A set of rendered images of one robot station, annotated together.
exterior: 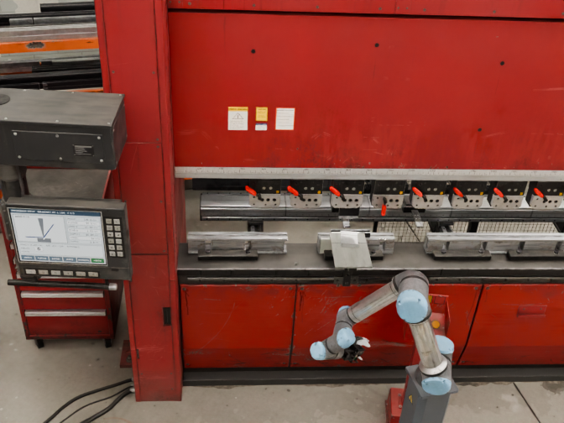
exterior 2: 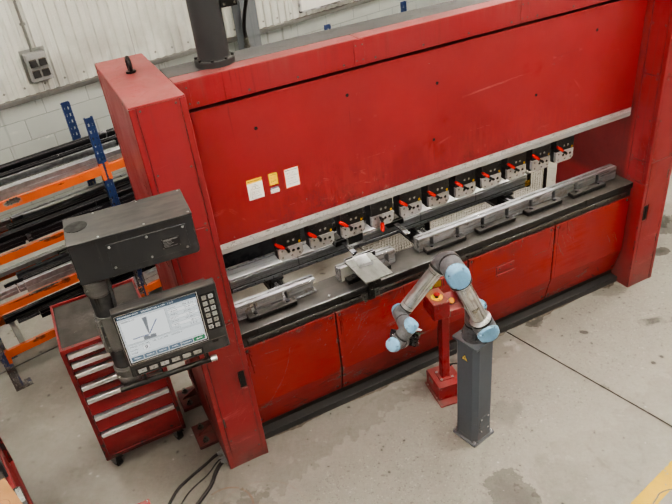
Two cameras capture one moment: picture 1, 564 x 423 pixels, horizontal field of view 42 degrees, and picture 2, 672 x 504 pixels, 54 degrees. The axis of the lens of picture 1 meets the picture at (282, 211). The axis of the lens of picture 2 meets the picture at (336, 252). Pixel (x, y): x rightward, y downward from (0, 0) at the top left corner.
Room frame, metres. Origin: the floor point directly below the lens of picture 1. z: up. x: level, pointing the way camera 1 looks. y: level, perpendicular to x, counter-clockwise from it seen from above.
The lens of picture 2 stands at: (-0.20, 0.80, 3.19)
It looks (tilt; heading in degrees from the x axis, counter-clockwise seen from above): 33 degrees down; 342
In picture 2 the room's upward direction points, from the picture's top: 7 degrees counter-clockwise
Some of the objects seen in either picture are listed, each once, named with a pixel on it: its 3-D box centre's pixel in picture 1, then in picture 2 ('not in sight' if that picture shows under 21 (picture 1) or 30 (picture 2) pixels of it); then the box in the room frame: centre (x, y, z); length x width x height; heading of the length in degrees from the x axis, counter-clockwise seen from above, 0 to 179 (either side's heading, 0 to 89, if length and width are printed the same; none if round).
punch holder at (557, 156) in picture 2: not in sight; (560, 147); (3.09, -1.90, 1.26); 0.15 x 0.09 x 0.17; 95
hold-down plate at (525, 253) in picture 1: (536, 255); (495, 224); (2.98, -1.34, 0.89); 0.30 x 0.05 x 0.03; 95
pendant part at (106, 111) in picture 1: (63, 200); (151, 298); (2.34, 0.87, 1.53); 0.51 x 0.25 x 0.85; 91
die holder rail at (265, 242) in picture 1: (237, 242); (275, 297); (2.89, 0.21, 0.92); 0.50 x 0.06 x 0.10; 95
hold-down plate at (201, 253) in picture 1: (227, 254); (272, 309); (2.83, 0.26, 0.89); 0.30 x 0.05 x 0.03; 95
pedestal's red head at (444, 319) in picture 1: (425, 317); (443, 298); (2.61, -0.74, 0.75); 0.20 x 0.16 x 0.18; 87
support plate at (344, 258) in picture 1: (350, 250); (368, 267); (2.80, -0.35, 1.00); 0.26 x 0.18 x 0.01; 5
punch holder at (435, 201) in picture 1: (427, 190); (407, 200); (2.98, -0.71, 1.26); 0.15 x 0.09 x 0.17; 95
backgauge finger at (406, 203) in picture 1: (415, 211); (397, 223); (3.14, -0.71, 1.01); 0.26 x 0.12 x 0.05; 5
